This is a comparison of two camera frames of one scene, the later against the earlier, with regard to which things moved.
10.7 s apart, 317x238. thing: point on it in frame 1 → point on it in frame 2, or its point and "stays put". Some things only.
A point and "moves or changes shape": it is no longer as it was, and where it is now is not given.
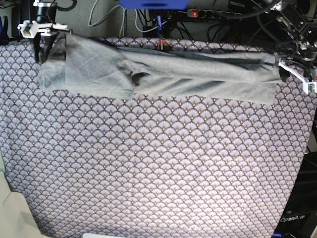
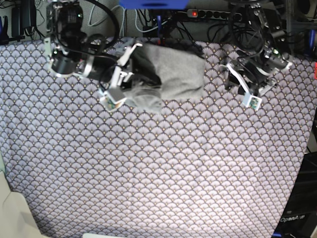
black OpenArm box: [298, 219] stays put
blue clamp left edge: [4, 38] stays put
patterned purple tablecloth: [86, 165] stays put
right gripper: [308, 86] → [233, 82]
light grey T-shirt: [77, 64] moves or changes shape
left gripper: [30, 29] → [141, 67]
